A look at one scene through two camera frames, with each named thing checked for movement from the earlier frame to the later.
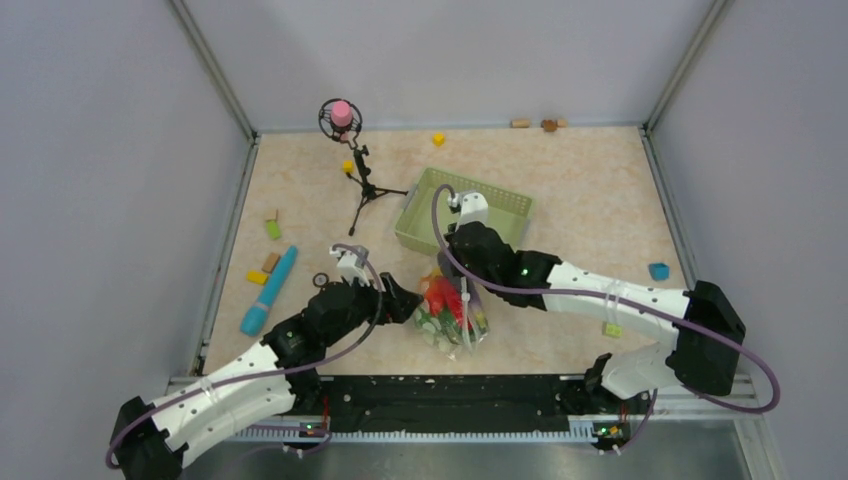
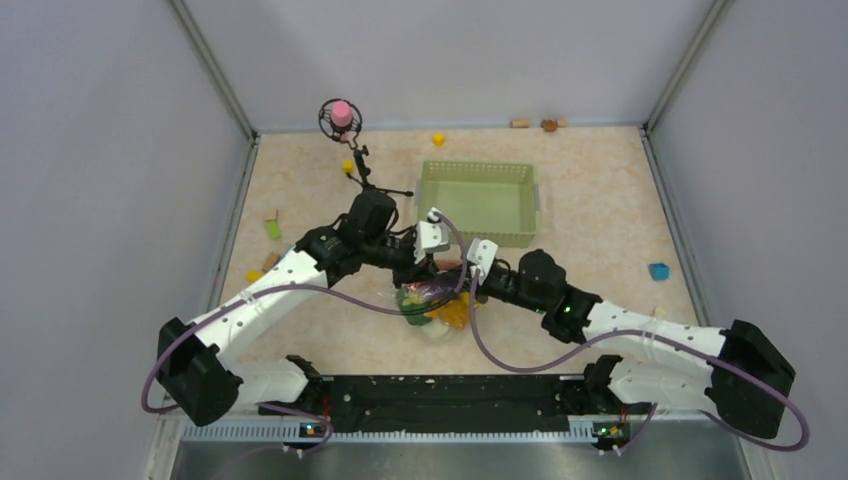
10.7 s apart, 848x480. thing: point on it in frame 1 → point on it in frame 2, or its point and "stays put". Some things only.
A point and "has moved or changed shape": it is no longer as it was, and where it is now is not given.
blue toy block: x=659 y=271 stays put
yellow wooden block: x=256 y=277 stays put
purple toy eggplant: x=476 y=313 has moved or changed shape
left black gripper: x=400 y=303 → x=414 y=272
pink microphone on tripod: x=342 y=119 stays put
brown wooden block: x=270 y=262 stays put
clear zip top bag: x=450 y=317 has moved or changed shape
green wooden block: x=274 y=229 stays put
